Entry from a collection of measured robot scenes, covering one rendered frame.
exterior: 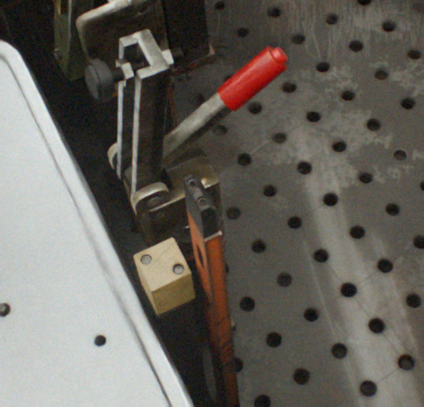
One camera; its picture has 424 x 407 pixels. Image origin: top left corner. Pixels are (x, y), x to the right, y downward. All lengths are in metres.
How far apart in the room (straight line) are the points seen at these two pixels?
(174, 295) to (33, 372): 0.13
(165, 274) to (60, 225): 0.14
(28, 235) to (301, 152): 0.45
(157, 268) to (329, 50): 0.59
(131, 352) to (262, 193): 0.43
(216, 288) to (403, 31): 0.64
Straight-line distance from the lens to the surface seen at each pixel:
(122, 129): 0.80
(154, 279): 0.81
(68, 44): 0.95
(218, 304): 0.83
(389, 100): 1.31
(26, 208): 0.92
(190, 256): 0.95
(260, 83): 0.80
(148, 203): 0.83
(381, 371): 1.16
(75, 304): 0.88
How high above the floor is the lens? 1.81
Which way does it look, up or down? 64 degrees down
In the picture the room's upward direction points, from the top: 7 degrees counter-clockwise
